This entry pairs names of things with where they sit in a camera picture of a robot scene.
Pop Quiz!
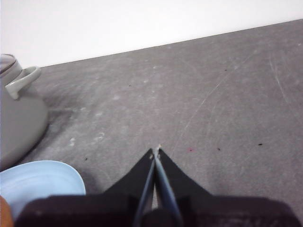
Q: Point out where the pale green electric steamer pot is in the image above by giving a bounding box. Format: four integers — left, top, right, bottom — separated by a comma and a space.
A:
0, 56, 49, 171

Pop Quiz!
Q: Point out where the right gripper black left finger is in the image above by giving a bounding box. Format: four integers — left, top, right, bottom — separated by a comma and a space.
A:
14, 148, 156, 227

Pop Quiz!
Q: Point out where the brown potato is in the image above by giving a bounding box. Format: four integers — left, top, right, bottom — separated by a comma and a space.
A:
0, 195, 14, 227

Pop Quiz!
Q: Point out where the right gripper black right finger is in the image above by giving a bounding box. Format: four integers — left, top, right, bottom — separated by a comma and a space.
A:
155, 148, 298, 227

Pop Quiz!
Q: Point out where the blue round plate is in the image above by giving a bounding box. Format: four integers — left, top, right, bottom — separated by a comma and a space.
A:
0, 160, 86, 221

